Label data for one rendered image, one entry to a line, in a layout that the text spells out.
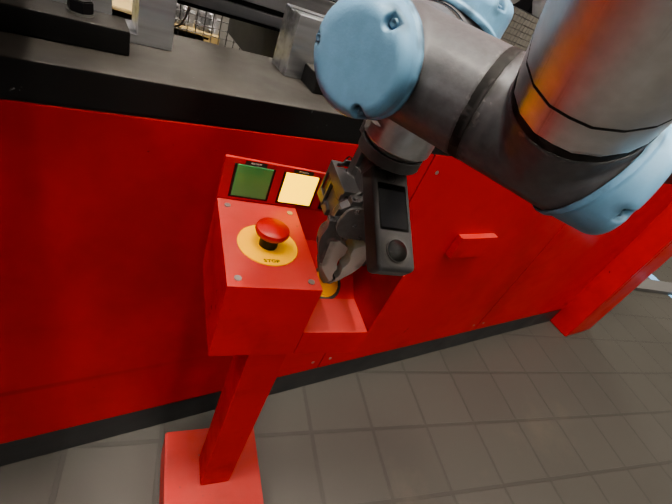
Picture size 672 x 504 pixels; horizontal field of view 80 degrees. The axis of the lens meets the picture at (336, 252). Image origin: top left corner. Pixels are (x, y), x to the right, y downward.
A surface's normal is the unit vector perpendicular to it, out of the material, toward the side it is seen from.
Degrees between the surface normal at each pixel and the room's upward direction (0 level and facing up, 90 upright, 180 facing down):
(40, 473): 0
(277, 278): 0
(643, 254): 90
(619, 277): 90
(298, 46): 90
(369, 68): 93
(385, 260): 33
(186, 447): 0
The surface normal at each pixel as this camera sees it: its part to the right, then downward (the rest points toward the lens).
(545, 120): -0.68, 0.73
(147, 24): 0.44, 0.67
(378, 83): -0.57, 0.38
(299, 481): 0.34, -0.74
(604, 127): -0.24, 0.94
